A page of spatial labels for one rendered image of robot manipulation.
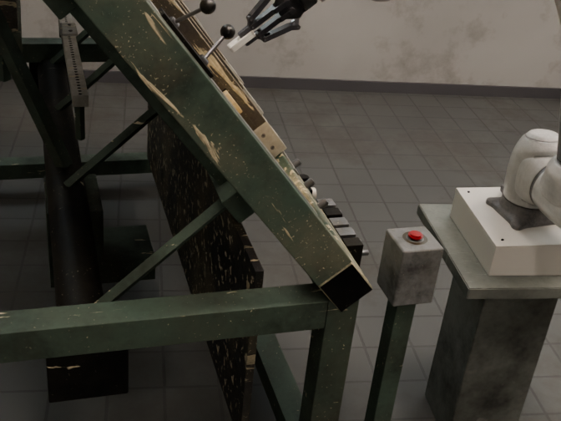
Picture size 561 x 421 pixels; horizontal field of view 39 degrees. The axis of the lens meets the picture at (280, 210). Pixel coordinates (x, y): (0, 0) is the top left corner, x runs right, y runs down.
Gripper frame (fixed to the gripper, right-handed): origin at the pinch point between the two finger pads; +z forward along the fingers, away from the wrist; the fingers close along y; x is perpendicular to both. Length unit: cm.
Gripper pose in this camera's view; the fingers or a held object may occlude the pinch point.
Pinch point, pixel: (241, 40)
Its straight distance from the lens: 195.9
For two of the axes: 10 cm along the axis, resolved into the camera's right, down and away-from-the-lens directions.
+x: -2.8, -4.9, 8.2
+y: 5.3, 6.4, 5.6
